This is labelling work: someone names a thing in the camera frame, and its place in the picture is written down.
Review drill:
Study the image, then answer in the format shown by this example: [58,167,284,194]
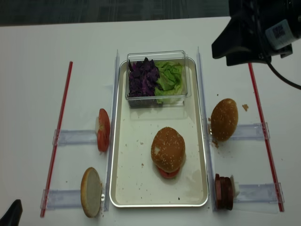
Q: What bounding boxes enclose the ham slices stack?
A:
[214,174,234,210]

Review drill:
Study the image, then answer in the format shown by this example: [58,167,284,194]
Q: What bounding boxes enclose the lower left clear holder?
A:
[40,190,82,210]

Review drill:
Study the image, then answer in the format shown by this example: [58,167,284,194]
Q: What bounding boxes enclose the bread crumb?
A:
[242,104,249,112]

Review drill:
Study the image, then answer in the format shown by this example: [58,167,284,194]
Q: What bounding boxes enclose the tomato slices stack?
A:
[97,108,111,152]

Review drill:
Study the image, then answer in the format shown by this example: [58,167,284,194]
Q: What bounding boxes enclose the purple cabbage pieces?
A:
[128,57,160,97]

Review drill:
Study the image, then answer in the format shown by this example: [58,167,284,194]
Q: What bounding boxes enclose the bun bottom half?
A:
[80,167,102,218]

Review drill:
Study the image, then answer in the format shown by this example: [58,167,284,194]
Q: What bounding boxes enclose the left red tape strip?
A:
[40,61,73,218]

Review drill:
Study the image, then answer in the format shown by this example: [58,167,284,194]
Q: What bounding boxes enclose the red tape strip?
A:
[40,61,73,218]
[248,63,285,212]

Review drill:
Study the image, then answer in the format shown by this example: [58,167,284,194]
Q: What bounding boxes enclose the tomato slice on stack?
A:
[156,166,181,179]

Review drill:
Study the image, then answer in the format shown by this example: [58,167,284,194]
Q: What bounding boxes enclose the lower right clear holder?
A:
[234,183,284,203]

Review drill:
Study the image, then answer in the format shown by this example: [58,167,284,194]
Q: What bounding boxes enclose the right red tape strip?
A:
[248,63,285,212]

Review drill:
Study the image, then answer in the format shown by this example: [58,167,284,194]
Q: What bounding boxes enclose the black object at corner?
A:
[0,199,23,226]

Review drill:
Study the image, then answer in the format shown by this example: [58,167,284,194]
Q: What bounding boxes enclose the left long clear divider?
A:
[103,50,120,212]

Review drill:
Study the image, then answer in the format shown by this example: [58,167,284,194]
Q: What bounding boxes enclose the green lettuce leaves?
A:
[155,61,183,96]

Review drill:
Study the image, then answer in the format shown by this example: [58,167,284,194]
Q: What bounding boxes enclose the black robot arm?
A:
[212,0,301,66]

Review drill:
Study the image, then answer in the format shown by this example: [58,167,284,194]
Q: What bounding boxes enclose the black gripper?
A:
[212,0,293,66]

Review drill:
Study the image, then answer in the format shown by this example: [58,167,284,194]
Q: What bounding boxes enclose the white block behind ham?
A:
[230,175,240,199]

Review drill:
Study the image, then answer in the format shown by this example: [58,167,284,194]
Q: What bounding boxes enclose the clear plastic container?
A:
[125,50,191,108]

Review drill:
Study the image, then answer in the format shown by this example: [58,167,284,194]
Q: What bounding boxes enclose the white metal tray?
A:
[110,59,208,208]

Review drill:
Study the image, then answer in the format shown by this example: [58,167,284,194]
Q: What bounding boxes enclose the white onion behind tomato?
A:
[95,117,99,134]

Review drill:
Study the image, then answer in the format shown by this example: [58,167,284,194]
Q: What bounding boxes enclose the upper left clear holder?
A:
[52,129,97,146]

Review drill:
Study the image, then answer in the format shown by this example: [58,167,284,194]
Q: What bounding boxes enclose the sesame bun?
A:
[150,127,186,173]
[211,98,238,142]

